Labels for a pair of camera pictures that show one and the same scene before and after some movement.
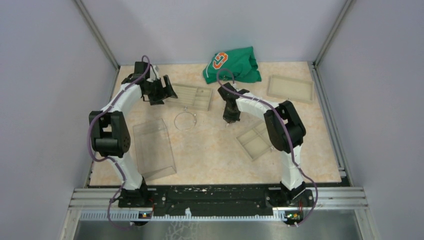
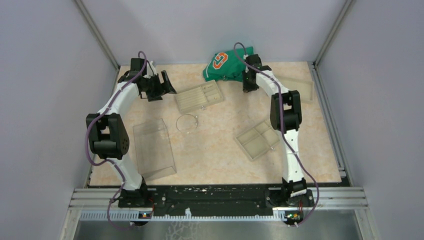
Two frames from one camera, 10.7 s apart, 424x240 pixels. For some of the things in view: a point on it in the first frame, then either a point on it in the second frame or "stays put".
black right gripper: x=229 y=119 -> x=245 y=87
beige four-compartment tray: x=256 y=141 stays put
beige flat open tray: x=290 y=88 stays put
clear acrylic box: x=154 y=150 stays put
